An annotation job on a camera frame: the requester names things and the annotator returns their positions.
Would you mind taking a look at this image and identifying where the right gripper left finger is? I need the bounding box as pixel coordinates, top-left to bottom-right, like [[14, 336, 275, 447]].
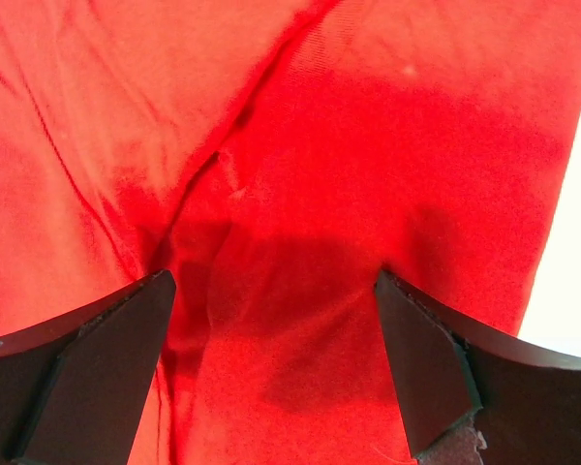
[[0, 270, 176, 464]]

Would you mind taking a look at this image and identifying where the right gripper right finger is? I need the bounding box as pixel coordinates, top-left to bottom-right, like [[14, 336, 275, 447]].
[[375, 271, 581, 464]]

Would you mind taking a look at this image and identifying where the red t-shirt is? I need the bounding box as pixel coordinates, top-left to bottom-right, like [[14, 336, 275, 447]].
[[0, 1, 581, 464]]

